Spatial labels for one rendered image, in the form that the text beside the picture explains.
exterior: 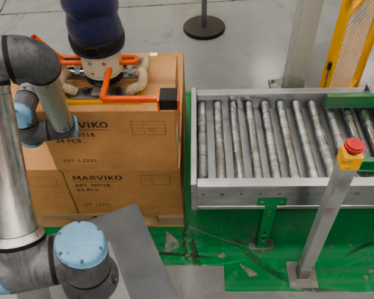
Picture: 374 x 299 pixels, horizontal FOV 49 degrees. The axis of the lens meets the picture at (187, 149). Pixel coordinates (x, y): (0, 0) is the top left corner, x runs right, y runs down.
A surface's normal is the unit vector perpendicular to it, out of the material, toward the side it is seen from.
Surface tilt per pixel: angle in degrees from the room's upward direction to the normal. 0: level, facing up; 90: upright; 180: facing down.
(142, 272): 0
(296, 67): 90
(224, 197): 90
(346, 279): 0
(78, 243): 10
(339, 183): 90
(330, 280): 0
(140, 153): 90
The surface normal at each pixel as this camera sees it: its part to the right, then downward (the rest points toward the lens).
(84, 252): 0.14, -0.67
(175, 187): -0.01, 0.74
